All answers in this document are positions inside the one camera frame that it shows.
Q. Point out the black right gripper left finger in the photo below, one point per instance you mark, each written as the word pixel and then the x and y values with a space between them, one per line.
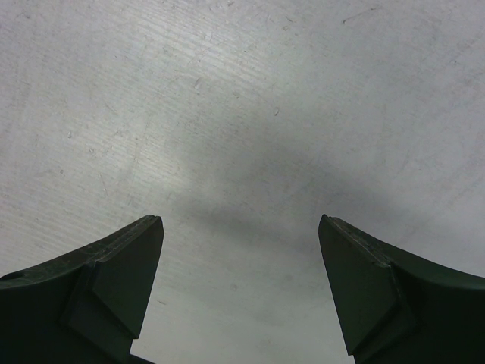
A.
pixel 85 306

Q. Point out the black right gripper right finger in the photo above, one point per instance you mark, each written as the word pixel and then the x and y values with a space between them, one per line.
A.
pixel 396 307

